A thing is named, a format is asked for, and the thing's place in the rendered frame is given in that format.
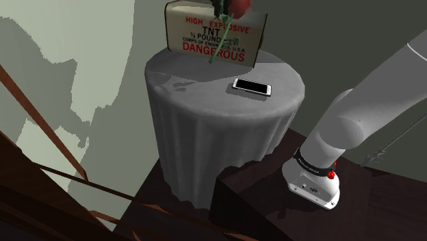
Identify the white smartphone with black screen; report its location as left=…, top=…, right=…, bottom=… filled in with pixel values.
left=232, top=77, right=272, bottom=97

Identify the red rose with green stem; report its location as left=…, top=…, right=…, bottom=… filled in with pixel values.
left=208, top=0, right=253, bottom=65

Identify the brown wooden frame furniture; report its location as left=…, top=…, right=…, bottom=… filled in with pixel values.
left=0, top=64, right=261, bottom=241

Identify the round table with grey cloth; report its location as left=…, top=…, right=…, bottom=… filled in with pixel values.
left=144, top=47, right=306, bottom=211

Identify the beige box with red lettering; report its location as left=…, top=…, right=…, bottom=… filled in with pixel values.
left=164, top=0, right=268, bottom=68

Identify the dark wooden robot stand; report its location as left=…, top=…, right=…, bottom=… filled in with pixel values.
left=209, top=127, right=427, bottom=241

